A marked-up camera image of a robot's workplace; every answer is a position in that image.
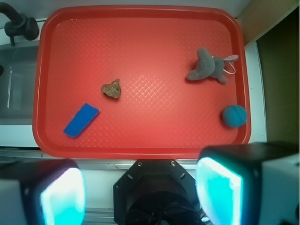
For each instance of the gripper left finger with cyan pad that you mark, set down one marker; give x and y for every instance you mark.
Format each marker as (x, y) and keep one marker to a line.
(46, 192)

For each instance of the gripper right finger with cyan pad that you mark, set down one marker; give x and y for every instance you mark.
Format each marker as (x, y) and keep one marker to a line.
(250, 184)

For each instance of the blue flat sponge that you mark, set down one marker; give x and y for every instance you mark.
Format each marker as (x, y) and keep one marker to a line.
(81, 120)

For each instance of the blue textured ball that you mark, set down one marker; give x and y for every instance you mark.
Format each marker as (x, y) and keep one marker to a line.
(234, 116)

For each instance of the brown rock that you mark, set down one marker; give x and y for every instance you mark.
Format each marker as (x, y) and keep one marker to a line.
(112, 90)

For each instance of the grey plush bunny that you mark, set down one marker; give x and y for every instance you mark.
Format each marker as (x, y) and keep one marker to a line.
(211, 66)

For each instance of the red plastic tray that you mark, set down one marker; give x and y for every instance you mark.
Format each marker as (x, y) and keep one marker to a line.
(160, 114)

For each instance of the grey sink basin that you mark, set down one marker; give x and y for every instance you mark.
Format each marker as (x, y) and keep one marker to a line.
(17, 82)

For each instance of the black faucet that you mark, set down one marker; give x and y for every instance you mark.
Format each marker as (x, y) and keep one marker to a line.
(19, 24)

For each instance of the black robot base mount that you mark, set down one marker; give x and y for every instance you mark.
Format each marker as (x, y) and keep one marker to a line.
(156, 192)

